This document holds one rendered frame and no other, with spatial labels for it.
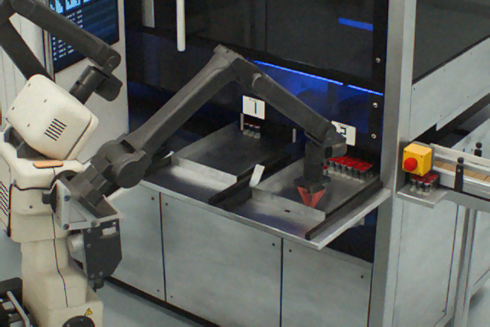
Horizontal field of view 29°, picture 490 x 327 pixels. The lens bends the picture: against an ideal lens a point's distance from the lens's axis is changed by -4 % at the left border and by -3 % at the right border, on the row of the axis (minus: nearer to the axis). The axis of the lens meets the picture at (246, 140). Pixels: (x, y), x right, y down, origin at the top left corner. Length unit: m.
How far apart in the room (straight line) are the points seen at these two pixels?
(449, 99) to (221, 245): 0.97
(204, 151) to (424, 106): 0.73
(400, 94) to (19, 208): 1.16
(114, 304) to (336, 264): 1.15
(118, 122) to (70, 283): 1.05
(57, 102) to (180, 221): 1.37
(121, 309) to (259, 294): 0.72
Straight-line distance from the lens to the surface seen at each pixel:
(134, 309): 4.00
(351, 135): 3.00
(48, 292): 2.54
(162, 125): 2.31
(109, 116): 3.42
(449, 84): 3.16
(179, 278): 3.75
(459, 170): 2.96
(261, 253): 3.41
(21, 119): 2.41
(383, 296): 3.18
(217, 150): 3.21
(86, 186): 2.27
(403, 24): 2.79
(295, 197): 2.92
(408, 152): 2.90
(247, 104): 3.20
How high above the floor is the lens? 2.24
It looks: 24 degrees down
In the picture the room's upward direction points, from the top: straight up
